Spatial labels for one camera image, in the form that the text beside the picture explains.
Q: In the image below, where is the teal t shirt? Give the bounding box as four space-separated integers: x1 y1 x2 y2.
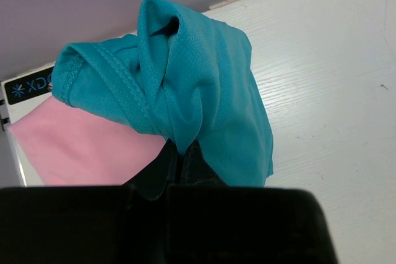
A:
52 0 273 187

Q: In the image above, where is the pink folded t shirt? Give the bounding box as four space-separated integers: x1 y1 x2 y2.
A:
9 96 165 186

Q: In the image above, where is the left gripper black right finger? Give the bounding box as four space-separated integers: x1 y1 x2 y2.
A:
181 141 226 186

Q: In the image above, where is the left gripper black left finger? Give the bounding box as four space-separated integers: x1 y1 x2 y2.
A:
124 140 179 187

